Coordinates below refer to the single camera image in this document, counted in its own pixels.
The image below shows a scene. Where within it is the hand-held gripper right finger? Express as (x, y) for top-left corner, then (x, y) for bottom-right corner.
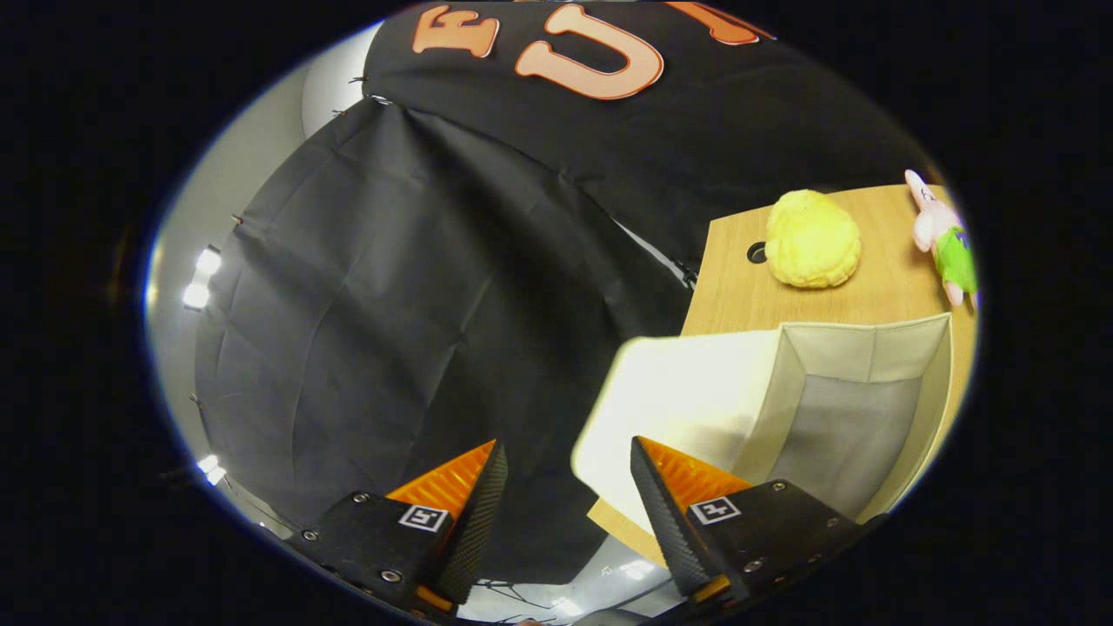
(630, 435), (890, 620)

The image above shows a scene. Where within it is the pink starfish plush toy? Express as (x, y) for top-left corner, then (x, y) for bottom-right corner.
(904, 170), (980, 308)

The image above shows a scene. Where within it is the beige fabric storage box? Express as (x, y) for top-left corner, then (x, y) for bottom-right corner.
(571, 313), (956, 559)

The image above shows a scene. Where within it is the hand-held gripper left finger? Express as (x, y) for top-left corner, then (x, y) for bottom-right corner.
(285, 439), (510, 620)

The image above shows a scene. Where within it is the yellow bun squishy toy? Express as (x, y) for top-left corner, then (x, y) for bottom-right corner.
(764, 190), (863, 290)

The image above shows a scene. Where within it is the ceiling light panel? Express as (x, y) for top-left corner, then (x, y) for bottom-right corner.
(181, 246), (225, 312)

